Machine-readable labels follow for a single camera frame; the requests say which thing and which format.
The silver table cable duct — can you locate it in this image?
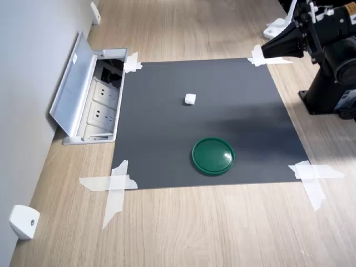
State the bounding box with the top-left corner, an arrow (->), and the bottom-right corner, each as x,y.
62,48 -> 129,146

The white corner bracket with screw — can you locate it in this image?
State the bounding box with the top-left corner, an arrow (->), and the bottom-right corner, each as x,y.
8,205 -> 41,240

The white power socket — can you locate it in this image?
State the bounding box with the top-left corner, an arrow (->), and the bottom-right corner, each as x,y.
87,102 -> 117,126
92,80 -> 120,102

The dark grey mat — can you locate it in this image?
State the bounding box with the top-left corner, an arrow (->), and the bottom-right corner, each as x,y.
111,57 -> 310,190

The white slim wall bracket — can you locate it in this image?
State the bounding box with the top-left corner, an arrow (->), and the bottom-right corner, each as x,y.
90,2 -> 101,26

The silver hinged duct lid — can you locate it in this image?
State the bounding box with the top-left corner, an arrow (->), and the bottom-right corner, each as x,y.
49,30 -> 98,138

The grey partition panel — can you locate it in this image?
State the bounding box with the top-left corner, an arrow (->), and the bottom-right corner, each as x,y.
0,0 -> 99,267

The white stand with flat foot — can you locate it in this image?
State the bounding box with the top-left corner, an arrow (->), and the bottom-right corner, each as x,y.
263,0 -> 298,40

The round green lid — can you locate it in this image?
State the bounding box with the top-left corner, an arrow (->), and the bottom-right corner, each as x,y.
191,136 -> 236,176

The white tape strip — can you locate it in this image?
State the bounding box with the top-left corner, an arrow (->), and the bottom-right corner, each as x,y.
123,61 -> 144,73
288,163 -> 345,180
79,174 -> 139,193
251,44 -> 265,68
294,162 -> 327,212
102,160 -> 130,230
246,56 -> 294,66
125,51 -> 139,74

